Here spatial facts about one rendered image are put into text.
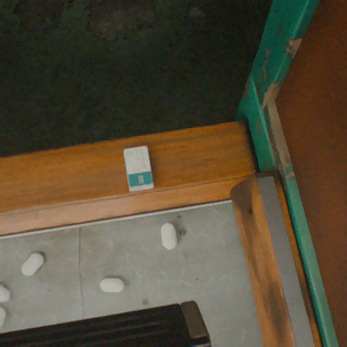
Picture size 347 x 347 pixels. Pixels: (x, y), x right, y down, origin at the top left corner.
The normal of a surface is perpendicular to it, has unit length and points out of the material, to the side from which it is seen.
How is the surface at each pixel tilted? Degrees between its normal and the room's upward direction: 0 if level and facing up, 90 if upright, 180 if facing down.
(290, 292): 0
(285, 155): 0
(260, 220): 67
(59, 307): 0
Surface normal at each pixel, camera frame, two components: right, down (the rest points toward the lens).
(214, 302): 0.04, -0.34
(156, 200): 0.15, 0.41
